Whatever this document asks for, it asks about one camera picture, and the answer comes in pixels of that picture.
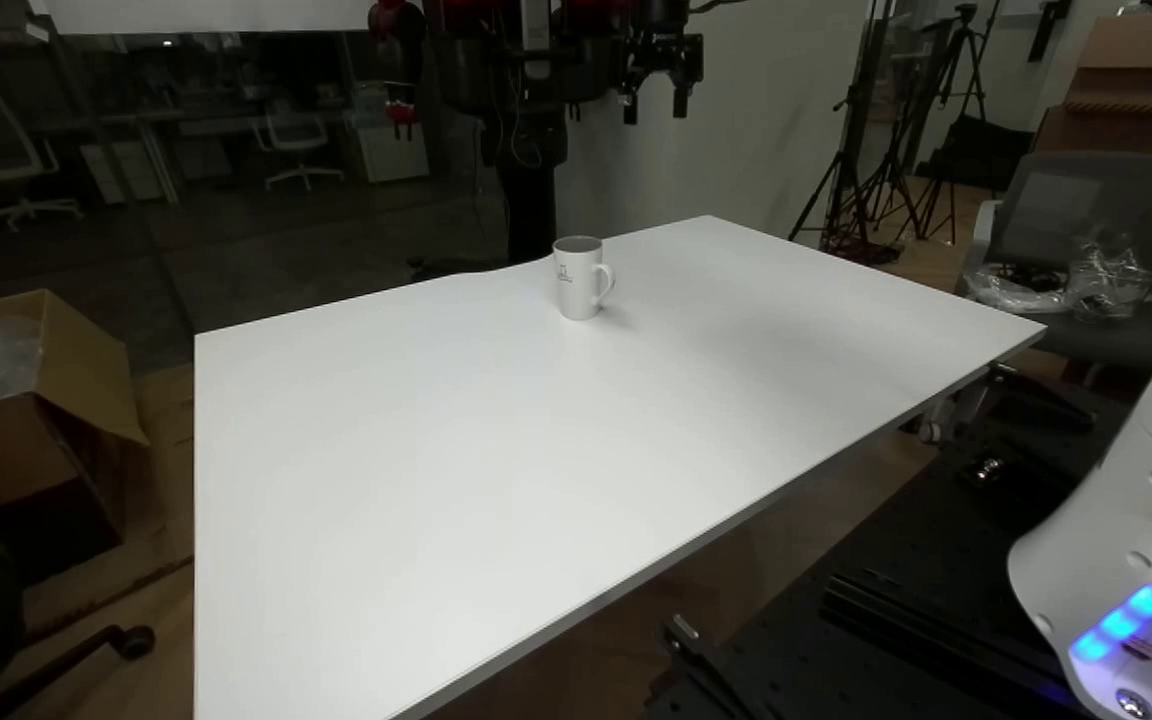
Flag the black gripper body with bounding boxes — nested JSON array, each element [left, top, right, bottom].
[[599, 0, 713, 87]]

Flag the white ceramic mug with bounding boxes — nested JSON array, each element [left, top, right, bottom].
[[547, 231, 620, 325]]

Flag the white low cabinet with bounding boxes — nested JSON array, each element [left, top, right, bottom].
[[345, 105, 435, 189]]

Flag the white swivel office chair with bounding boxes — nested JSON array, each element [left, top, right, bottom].
[[254, 105, 349, 195]]

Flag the black office chair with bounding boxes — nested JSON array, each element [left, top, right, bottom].
[[967, 147, 1152, 392]]

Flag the clear plastic bag on chair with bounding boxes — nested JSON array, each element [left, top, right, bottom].
[[967, 227, 1152, 321]]

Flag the closed brown cardboard box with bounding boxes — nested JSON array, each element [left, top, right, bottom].
[[1036, 2, 1152, 159]]

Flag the black aluminium rails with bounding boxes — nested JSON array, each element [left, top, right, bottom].
[[817, 565, 1072, 710]]

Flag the open brown cardboard box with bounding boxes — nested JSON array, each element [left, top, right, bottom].
[[0, 289, 158, 638]]

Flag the black rod with knob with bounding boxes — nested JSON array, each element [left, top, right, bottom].
[[0, 619, 161, 720]]

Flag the black camera tripod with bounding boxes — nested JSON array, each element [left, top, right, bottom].
[[783, 0, 951, 268]]

